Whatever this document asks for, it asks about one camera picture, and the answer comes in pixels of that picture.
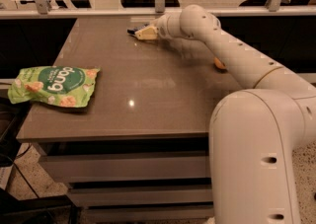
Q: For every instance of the orange fruit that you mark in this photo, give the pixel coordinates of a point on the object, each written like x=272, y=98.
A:
x=219, y=64

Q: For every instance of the blue rxbar blueberry wrapper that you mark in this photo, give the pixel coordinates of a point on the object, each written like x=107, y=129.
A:
x=133, y=31

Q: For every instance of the grey drawer cabinet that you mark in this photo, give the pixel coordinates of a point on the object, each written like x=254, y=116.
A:
x=139, y=150

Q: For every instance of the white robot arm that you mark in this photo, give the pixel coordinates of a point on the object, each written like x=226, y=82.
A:
x=253, y=131

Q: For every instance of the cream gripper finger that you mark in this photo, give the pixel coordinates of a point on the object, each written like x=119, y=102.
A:
x=146, y=33

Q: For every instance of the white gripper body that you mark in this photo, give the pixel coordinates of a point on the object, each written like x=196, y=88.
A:
x=162, y=26

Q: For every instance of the green rice chip bag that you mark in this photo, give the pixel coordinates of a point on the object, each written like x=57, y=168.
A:
x=60, y=86

